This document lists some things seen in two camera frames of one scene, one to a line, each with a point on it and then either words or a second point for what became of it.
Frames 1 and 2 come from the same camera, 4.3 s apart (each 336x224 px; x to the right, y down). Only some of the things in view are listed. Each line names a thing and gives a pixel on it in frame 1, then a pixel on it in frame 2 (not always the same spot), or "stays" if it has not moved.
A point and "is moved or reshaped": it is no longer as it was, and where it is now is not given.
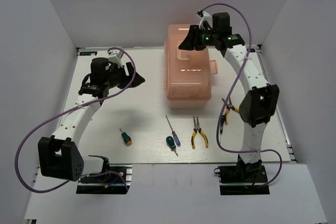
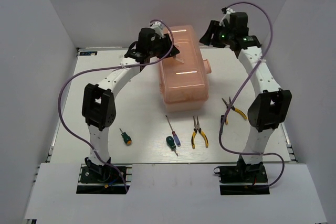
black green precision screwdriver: (221, 126) stays
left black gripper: (137, 79) to (167, 44)
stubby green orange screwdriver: (127, 138) stays
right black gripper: (191, 42) to (213, 28)
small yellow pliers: (229, 106) stays
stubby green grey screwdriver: (170, 142) stays
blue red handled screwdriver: (176, 139) stays
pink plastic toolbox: (188, 73) is moved or reshaped
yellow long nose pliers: (197, 127) stays
